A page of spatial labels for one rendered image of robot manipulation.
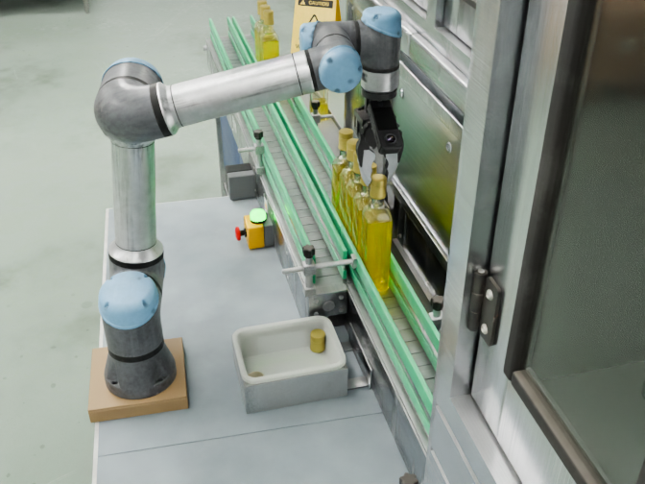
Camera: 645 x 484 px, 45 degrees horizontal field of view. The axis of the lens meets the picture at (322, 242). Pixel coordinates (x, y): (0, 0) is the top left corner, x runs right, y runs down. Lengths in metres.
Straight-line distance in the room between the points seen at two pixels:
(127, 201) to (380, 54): 0.58
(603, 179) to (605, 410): 0.15
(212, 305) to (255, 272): 0.17
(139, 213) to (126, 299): 0.18
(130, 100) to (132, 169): 0.22
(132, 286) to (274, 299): 0.47
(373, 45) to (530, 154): 0.96
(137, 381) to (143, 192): 0.39
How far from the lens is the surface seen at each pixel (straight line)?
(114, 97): 1.41
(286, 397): 1.65
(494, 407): 0.69
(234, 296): 1.97
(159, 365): 1.66
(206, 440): 1.62
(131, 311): 1.56
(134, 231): 1.63
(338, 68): 1.34
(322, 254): 1.88
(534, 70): 0.55
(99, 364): 1.78
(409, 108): 1.77
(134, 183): 1.58
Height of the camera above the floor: 1.95
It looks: 34 degrees down
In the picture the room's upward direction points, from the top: straight up
